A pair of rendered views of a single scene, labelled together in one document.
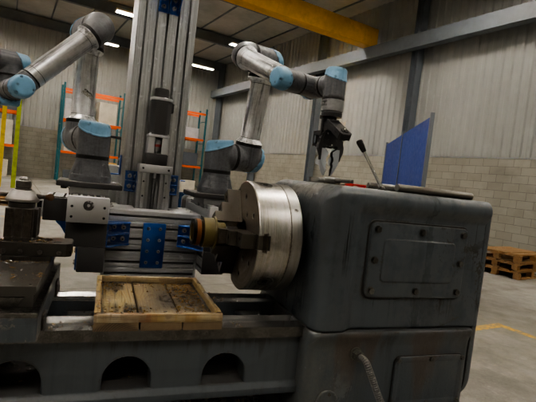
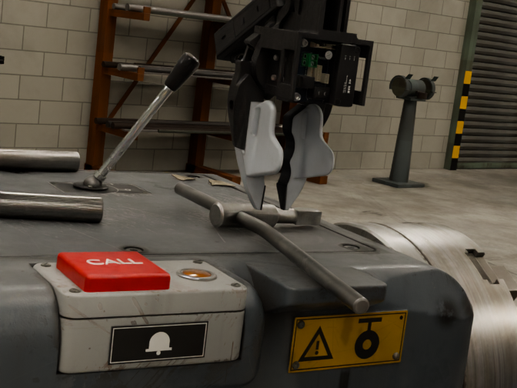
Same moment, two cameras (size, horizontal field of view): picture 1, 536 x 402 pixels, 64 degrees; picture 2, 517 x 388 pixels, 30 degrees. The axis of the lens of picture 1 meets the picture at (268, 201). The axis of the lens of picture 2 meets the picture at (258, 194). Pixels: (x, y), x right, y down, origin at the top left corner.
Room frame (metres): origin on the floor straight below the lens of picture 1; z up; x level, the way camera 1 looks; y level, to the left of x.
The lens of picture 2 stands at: (2.28, -0.34, 1.44)
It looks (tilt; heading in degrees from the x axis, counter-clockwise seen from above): 10 degrees down; 170
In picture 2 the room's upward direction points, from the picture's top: 7 degrees clockwise
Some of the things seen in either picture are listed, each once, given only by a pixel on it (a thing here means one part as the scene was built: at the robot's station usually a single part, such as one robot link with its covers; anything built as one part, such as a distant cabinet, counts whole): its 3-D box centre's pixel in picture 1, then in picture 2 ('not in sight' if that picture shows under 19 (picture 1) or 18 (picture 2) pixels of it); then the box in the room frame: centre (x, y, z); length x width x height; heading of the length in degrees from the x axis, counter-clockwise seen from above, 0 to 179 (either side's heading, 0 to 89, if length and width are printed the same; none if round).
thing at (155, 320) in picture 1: (153, 299); not in sight; (1.17, 0.28, 0.89); 0.36 x 0.30 x 0.04; 21
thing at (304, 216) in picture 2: (325, 179); (268, 215); (1.43, -0.18, 1.27); 0.12 x 0.02 x 0.02; 116
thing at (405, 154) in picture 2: not in sight; (406, 129); (-7.16, 2.82, 0.57); 0.47 x 0.37 x 1.14; 121
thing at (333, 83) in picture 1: (334, 84); not in sight; (1.50, -0.18, 1.59); 0.09 x 0.08 x 0.11; 35
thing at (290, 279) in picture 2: not in sight; (311, 289); (1.58, -0.17, 1.24); 0.09 x 0.08 x 0.03; 111
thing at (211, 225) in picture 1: (207, 232); not in sight; (1.22, 0.16, 1.08); 0.09 x 0.09 x 0.09; 21
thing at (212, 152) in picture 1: (220, 154); not in sight; (1.86, 0.23, 1.33); 0.13 x 0.12 x 0.14; 125
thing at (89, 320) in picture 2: not in sight; (138, 311); (1.63, -0.30, 1.23); 0.13 x 0.08 x 0.05; 111
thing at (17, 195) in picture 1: (22, 195); not in sight; (1.12, 0.64, 1.13); 0.08 x 0.08 x 0.03
